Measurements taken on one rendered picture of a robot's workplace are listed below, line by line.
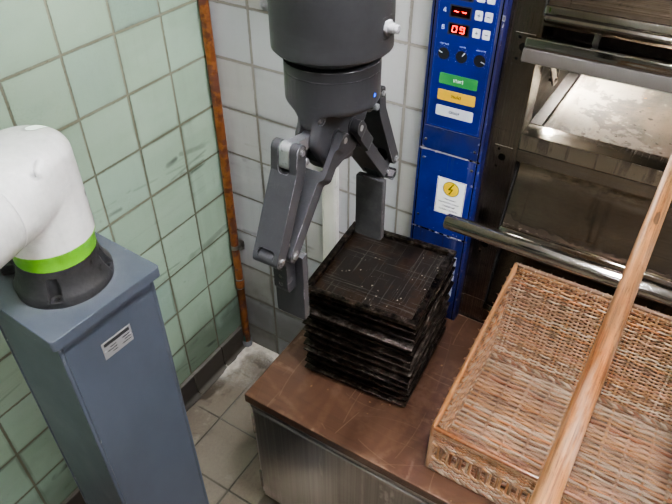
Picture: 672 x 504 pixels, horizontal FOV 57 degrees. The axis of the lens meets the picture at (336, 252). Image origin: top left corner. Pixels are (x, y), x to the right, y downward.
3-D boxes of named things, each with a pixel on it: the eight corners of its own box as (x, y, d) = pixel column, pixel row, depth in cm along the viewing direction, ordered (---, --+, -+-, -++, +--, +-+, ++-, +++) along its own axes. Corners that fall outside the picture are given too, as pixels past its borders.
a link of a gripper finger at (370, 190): (355, 174, 61) (359, 170, 61) (354, 232, 65) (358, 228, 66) (382, 182, 60) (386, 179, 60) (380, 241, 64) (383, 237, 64)
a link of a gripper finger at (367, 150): (314, 122, 52) (321, 107, 52) (358, 171, 62) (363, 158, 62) (355, 134, 50) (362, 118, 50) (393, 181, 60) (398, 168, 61)
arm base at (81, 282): (-44, 258, 103) (-59, 229, 99) (35, 214, 112) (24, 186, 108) (55, 323, 91) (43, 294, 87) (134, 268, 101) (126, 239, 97)
